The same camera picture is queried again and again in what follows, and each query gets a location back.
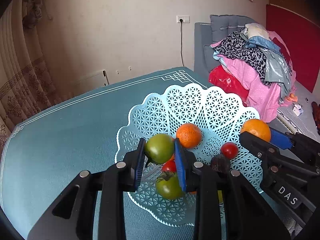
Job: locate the small white box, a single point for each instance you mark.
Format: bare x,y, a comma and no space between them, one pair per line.
298,109

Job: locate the cream white garment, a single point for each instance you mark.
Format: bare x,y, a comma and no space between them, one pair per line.
257,30

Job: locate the teal tablecloth with white border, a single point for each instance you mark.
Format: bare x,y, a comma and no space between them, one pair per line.
62,130

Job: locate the small orange object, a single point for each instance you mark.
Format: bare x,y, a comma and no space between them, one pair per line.
291,97

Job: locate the red padded headboard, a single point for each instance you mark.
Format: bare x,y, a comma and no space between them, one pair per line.
292,42

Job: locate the grey upholstered sofa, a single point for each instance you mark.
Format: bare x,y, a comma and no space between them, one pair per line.
203,45

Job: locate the light blue lattice plastic basket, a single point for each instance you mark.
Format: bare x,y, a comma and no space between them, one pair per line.
190,105

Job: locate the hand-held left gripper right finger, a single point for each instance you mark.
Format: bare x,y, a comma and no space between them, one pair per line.
180,167

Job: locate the white wall outlet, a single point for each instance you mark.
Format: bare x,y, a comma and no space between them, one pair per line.
183,18

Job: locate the light blue garment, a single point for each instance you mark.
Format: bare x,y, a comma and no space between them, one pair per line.
277,67

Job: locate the green tomato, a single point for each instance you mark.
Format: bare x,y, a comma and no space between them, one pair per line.
160,148
170,187

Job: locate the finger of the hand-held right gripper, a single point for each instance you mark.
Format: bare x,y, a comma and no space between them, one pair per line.
260,150
280,138

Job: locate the beige patterned curtain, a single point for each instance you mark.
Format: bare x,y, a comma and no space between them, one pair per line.
22,67

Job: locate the dark red object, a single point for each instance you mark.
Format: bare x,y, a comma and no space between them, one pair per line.
316,115

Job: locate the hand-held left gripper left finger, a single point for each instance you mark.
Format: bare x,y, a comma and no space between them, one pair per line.
140,165

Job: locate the grey bed sheet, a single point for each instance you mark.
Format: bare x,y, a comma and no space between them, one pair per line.
292,122

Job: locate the dark wrinkled passion fruit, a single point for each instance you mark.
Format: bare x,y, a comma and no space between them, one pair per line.
220,163

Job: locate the red cherry tomato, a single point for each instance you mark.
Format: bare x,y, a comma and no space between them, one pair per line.
168,166
229,150

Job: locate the red patterned cloth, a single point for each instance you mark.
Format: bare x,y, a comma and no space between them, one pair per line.
227,82

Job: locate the pink dotted cloth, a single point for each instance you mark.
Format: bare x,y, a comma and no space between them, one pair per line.
255,90

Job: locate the leopard print cloth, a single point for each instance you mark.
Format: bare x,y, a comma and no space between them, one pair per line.
240,52

